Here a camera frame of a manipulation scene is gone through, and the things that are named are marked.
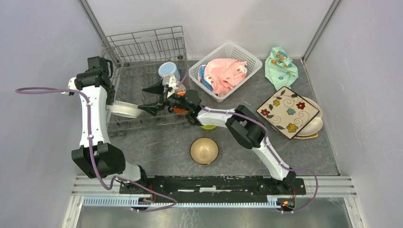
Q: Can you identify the white deep plate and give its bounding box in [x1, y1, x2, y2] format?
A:
[106, 101, 143, 118]

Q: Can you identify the wooden woven coaster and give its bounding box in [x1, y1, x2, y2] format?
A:
[271, 124, 319, 140]

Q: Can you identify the orange mug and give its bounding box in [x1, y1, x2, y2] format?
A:
[173, 91, 188, 114]

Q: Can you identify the yellow-green bowl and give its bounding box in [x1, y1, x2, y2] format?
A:
[201, 125, 216, 130]

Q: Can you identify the white plastic basket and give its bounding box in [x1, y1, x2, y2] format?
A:
[189, 43, 262, 103]

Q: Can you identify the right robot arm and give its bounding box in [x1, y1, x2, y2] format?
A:
[138, 81, 296, 194]

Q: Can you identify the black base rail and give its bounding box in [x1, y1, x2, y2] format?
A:
[119, 175, 307, 204]

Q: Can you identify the metal wire dish rack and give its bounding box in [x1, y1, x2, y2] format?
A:
[103, 26, 188, 135]

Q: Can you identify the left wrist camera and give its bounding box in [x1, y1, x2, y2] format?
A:
[61, 77, 77, 96]

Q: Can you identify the square floral plate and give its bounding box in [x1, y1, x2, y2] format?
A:
[256, 86, 319, 138]

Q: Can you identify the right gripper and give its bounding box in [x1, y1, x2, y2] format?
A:
[138, 77, 191, 117]

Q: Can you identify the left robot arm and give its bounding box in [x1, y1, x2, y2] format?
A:
[67, 56, 149, 194]

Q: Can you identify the pink patterned cloth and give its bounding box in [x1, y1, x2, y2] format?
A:
[204, 58, 248, 97]

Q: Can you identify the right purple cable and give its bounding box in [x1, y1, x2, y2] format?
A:
[176, 70, 319, 215]

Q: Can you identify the cream plate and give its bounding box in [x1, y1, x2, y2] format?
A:
[298, 97, 324, 135]

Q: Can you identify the green patterned cloth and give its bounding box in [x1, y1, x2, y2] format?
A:
[264, 46, 298, 90]

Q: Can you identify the blue cloth in basket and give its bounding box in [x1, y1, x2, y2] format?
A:
[198, 65, 213, 91]

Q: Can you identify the white floral mug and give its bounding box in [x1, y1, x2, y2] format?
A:
[162, 74, 177, 87]

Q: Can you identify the beige bowl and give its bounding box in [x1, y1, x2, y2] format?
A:
[190, 137, 220, 165]

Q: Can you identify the light blue cup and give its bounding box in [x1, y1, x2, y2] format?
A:
[157, 62, 181, 80]

